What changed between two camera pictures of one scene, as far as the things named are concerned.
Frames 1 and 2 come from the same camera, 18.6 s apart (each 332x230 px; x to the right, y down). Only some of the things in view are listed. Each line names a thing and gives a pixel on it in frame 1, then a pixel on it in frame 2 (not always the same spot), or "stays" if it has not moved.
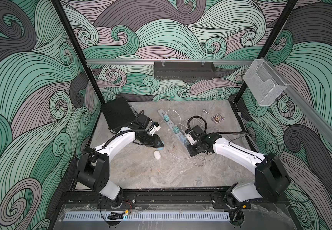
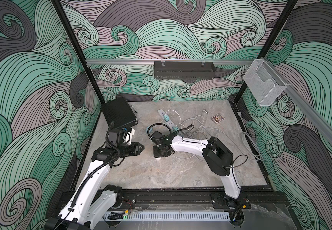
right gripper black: (191, 152) to (156, 155)
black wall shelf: (184, 70) stays
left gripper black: (154, 143) to (134, 148)
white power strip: (170, 123) stays
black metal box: (117, 113) stays
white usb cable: (178, 157) stays
